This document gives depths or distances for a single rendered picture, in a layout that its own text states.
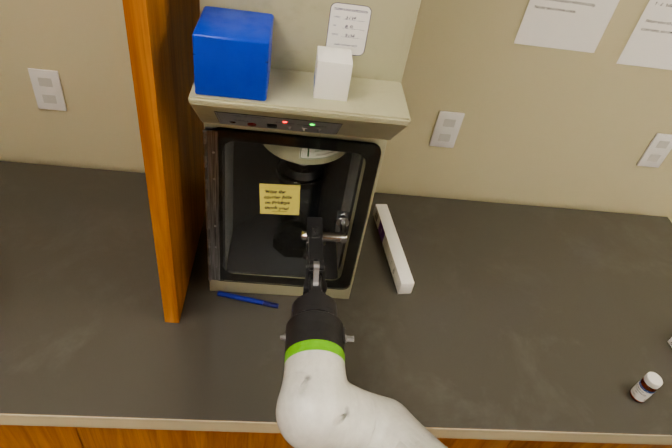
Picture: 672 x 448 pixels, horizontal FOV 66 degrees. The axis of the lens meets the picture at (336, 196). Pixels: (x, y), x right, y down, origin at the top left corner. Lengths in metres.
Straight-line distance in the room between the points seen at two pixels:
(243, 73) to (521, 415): 0.86
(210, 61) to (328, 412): 0.49
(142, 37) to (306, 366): 0.50
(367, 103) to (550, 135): 0.87
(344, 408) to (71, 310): 0.69
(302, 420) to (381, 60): 0.54
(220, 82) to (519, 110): 0.94
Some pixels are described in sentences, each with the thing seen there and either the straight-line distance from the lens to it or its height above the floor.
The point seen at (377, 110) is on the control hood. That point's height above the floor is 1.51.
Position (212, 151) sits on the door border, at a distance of 0.93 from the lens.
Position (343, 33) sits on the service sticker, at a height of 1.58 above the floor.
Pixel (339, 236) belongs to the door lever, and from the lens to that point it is 0.98.
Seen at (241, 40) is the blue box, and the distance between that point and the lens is 0.71.
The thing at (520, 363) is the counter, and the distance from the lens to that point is 1.26.
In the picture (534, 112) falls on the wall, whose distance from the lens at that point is 1.51.
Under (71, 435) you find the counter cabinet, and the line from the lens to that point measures 1.26.
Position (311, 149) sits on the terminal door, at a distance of 0.91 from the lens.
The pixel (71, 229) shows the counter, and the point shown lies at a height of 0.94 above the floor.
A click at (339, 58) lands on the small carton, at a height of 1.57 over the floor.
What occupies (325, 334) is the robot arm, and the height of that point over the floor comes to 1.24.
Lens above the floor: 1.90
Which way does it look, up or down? 40 degrees down
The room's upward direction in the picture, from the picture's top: 10 degrees clockwise
